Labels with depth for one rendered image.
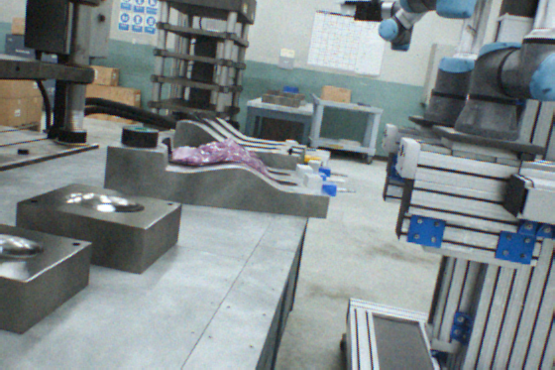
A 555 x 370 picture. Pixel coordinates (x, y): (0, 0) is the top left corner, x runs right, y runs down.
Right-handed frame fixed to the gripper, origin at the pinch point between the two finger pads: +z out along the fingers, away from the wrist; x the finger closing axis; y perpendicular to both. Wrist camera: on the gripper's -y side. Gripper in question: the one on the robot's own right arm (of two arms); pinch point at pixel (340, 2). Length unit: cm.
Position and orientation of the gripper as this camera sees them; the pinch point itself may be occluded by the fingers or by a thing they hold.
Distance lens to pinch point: 218.8
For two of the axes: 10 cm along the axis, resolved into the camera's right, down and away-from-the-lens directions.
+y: -0.8, 9.6, 2.8
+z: -8.2, -2.2, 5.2
